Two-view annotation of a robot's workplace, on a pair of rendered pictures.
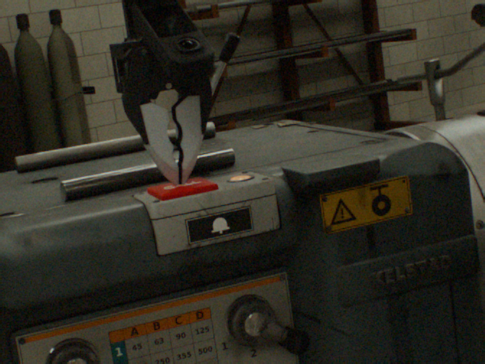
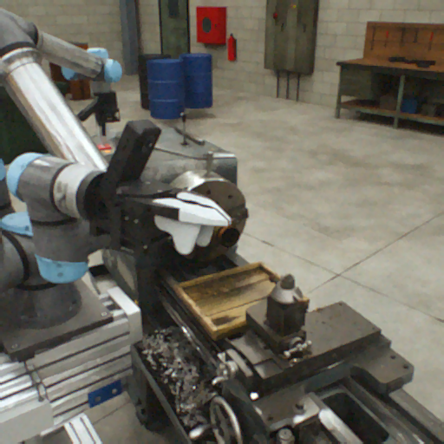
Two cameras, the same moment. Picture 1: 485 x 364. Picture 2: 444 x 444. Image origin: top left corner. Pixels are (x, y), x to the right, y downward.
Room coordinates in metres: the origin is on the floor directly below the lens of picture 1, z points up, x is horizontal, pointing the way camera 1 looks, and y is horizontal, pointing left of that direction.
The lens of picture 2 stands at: (1.13, -1.92, 1.81)
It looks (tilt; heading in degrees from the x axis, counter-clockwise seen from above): 26 degrees down; 80
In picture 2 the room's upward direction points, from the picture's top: straight up
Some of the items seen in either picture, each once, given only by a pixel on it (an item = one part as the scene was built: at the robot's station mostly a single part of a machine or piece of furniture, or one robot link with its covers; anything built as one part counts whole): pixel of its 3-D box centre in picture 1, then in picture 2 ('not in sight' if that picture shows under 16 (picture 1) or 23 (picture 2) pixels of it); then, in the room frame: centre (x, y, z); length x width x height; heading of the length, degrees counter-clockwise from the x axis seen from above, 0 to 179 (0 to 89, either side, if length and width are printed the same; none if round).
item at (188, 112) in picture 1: (182, 136); (108, 134); (1.01, 0.05, 1.31); 0.06 x 0.03 x 0.09; 19
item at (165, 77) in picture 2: not in sight; (166, 88); (1.62, 6.38, 0.44); 0.59 x 0.59 x 0.88
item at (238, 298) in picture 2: not in sight; (239, 296); (1.43, -0.54, 0.89); 0.36 x 0.30 x 0.04; 19
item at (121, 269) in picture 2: not in sight; (166, 310); (1.20, 0.08, 0.43); 0.60 x 0.48 x 0.86; 109
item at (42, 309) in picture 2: not in sight; (44, 290); (0.90, -0.93, 1.21); 0.15 x 0.15 x 0.10
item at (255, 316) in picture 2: not in sight; (277, 329); (1.46, -0.89, 0.99); 0.20 x 0.10 x 0.05; 109
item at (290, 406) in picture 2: not in sight; (316, 367); (1.56, -0.93, 0.90); 0.47 x 0.30 x 0.06; 19
